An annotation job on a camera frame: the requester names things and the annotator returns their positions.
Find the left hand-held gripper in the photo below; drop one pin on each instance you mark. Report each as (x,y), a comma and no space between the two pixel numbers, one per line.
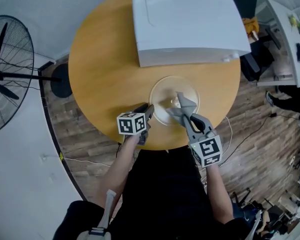
(126,124)

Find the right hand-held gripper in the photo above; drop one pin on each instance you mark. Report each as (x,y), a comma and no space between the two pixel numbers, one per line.
(207,150)

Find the grey cloth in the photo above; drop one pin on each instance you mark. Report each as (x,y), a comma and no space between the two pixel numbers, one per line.
(183,106)

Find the glass microwave turntable plate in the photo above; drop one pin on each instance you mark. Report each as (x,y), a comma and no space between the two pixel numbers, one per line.
(162,94)

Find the person's right forearm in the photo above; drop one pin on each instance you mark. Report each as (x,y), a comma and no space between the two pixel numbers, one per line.
(218,194)

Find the person's left forearm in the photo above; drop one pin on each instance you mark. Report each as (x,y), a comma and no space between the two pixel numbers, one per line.
(117,169)

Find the white microwave oven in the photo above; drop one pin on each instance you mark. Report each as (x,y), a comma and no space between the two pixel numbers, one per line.
(185,24)

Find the yellow cloth bundle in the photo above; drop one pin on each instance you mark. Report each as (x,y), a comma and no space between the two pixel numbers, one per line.
(251,26)

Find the person's black clothing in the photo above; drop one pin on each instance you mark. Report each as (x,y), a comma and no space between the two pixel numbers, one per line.
(165,196)

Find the black box under desk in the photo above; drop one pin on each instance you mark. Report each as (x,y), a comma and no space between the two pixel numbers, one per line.
(257,61)

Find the white power strip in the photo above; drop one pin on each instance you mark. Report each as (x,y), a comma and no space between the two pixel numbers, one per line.
(292,160)

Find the white desk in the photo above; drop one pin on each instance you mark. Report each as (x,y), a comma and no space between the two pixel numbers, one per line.
(287,49)

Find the black standing fan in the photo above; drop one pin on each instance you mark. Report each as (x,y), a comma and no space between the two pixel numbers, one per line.
(5,79)

